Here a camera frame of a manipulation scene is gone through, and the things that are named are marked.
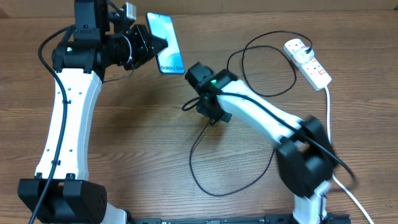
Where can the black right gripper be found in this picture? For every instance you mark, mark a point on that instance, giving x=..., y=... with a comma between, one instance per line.
x=205, y=111

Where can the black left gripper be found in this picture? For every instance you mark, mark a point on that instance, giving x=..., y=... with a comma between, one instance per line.
x=147, y=50

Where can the blue Samsung Galaxy smartphone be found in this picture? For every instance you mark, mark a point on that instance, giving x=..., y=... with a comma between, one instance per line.
x=169, y=57

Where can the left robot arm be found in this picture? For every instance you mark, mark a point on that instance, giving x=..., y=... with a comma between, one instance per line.
x=101, y=36

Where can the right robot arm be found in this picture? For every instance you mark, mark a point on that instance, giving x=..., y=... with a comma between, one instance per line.
x=305, y=157

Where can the white charger plug adapter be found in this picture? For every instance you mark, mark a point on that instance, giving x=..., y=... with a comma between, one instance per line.
x=302, y=56

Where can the white power strip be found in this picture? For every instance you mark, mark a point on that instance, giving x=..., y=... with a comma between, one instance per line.
x=313, y=71

